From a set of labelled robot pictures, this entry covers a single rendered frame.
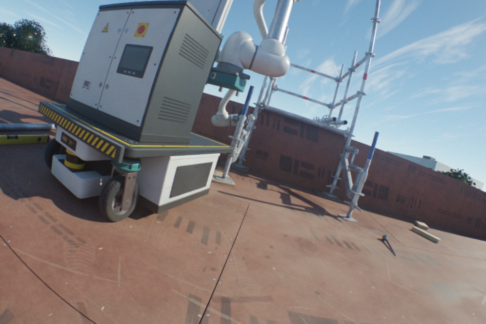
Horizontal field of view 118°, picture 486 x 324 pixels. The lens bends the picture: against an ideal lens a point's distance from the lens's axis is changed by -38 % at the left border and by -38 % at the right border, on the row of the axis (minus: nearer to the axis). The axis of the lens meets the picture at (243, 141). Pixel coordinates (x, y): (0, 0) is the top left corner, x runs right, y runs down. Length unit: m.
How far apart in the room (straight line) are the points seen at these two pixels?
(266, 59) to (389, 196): 2.40
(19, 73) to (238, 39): 5.41
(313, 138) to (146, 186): 2.13
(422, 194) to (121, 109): 3.35
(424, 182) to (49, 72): 6.21
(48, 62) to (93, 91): 4.00
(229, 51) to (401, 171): 2.55
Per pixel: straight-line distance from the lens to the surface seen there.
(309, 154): 2.74
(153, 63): 0.84
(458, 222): 4.14
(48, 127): 2.08
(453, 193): 3.85
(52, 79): 4.78
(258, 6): 1.69
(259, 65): 1.33
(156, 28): 0.90
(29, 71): 5.67
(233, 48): 1.32
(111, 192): 0.84
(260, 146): 2.71
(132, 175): 0.85
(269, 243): 1.12
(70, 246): 0.79
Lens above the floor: 0.48
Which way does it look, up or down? 4 degrees down
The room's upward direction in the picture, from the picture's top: 17 degrees clockwise
